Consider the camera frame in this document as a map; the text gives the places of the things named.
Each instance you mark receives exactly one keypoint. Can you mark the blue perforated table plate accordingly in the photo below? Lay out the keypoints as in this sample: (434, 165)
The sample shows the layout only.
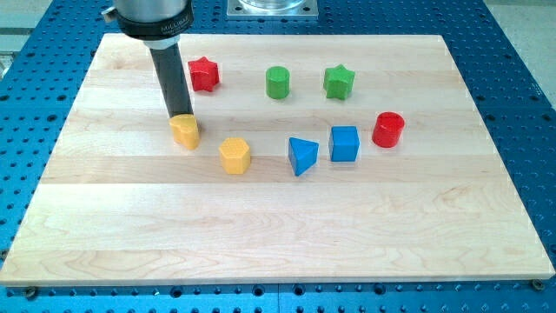
(42, 83)

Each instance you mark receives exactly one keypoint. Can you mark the red star block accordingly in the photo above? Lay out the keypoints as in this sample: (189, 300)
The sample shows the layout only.
(204, 74)

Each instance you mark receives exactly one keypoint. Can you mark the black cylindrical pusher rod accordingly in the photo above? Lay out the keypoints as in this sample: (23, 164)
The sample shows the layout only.
(171, 77)

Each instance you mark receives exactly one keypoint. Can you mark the yellow hexagon block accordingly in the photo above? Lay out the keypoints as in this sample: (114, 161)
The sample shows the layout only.
(235, 155)

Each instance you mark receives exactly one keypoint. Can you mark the blue triangle block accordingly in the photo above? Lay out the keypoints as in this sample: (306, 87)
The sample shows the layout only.
(302, 154)

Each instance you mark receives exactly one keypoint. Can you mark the red cylinder block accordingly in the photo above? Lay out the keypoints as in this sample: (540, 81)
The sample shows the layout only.
(388, 128)

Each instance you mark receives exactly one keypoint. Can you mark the light wooden board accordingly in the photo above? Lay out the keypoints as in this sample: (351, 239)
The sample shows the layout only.
(120, 203)

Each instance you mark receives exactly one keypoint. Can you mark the yellow heart block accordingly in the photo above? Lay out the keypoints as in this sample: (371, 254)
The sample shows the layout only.
(185, 130)

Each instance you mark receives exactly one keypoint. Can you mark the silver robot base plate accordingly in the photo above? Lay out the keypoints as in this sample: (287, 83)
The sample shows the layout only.
(246, 9)

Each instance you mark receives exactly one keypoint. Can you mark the green cylinder block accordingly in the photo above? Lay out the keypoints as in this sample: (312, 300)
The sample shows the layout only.
(277, 82)

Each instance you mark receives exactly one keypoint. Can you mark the blue cube block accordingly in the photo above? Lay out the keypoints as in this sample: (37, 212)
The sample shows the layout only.
(344, 144)

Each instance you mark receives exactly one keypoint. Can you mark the green star block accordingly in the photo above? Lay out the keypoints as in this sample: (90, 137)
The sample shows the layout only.
(338, 82)

